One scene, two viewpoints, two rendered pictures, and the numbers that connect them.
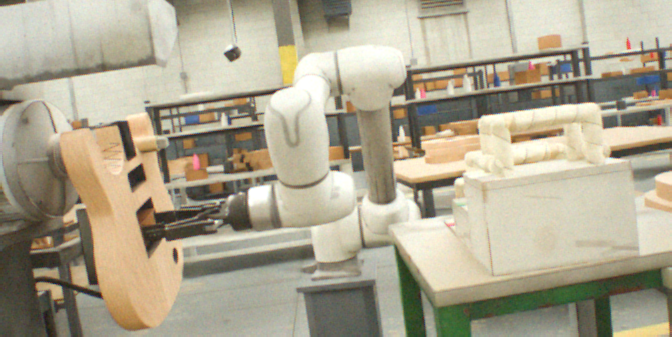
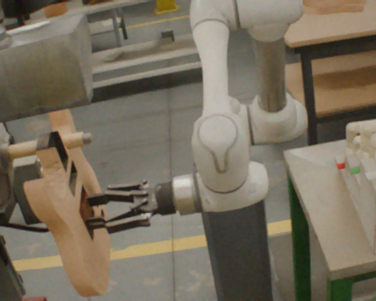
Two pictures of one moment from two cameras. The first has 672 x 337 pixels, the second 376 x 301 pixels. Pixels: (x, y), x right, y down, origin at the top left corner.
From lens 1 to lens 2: 50 cm
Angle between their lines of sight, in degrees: 25
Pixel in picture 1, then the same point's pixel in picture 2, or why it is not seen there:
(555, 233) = not seen: outside the picture
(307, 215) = (228, 206)
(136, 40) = (69, 84)
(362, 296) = not seen: hidden behind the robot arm
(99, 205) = (59, 228)
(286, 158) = (214, 179)
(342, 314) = not seen: hidden behind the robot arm
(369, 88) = (268, 27)
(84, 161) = (47, 206)
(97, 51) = (34, 97)
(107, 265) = (73, 268)
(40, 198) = not seen: outside the picture
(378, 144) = (273, 67)
